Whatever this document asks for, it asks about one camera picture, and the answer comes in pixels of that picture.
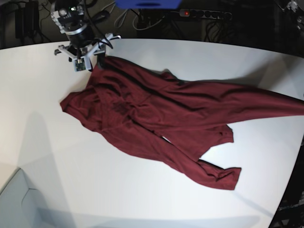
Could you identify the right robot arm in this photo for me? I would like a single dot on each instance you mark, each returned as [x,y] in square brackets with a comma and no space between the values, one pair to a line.
[85,39]

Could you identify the dark red t-shirt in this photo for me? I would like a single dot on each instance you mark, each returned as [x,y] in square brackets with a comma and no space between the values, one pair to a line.
[158,117]

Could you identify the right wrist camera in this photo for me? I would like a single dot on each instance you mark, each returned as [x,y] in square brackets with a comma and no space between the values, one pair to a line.
[82,66]

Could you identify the black box on floor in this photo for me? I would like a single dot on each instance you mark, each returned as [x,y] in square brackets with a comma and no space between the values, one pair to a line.
[27,20]

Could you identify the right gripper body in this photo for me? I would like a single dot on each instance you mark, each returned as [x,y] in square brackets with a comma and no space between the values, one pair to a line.
[94,47]

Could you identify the blue box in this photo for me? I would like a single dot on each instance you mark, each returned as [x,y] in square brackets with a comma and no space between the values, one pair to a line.
[148,4]

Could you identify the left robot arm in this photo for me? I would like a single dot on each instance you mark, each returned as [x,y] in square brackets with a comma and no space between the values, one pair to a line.
[296,7]

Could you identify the black power strip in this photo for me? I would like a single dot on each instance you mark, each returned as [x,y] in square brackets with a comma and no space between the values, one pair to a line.
[205,14]

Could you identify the white bin corner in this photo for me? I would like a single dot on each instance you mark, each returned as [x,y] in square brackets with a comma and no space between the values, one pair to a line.
[20,205]

